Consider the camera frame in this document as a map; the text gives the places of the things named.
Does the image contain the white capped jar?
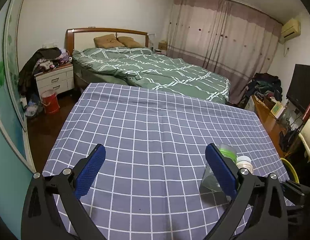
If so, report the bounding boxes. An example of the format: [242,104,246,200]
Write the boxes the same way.
[237,155,254,174]

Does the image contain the yellow rimmed trash bin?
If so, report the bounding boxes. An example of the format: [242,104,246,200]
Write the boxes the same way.
[280,158,299,183]

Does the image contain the sliding wardrobe door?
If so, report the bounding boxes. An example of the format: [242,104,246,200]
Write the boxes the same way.
[0,0,37,173]

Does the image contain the cream puffer jacket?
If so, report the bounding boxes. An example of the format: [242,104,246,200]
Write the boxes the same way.
[298,117,310,161]

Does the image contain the wooden desk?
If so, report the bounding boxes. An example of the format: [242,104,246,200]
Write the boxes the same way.
[250,95,286,158]

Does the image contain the red bucket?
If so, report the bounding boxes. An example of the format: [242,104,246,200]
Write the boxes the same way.
[41,89,60,114]

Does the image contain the blue checked tablecloth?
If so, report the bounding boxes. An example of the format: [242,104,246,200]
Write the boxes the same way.
[43,83,289,239]

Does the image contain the black monitor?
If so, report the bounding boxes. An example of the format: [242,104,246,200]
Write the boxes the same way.
[286,64,310,113]

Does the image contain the white nightstand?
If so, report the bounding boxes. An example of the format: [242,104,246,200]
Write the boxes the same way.
[35,63,75,96]

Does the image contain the pile of clothes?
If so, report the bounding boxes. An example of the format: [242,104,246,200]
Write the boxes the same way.
[238,73,283,108]

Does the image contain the dark clothes on nightstand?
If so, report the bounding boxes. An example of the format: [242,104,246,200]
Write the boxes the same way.
[18,47,69,102]

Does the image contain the wooden bed headboard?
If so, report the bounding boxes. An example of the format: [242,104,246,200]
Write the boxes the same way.
[64,27,150,55]

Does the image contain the brown pillow left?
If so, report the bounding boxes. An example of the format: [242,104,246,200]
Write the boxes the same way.
[94,34,125,49]

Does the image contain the brown pillow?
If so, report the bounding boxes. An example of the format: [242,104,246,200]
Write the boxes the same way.
[118,36,144,48]
[94,34,125,49]

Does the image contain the brown pillow right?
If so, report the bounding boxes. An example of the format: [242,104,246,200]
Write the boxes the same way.
[118,36,144,48]

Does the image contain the yellow tissue box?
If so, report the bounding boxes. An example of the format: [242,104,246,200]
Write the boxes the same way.
[158,41,167,50]

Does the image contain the wall air conditioner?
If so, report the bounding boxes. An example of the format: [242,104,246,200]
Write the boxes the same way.
[279,18,301,44]

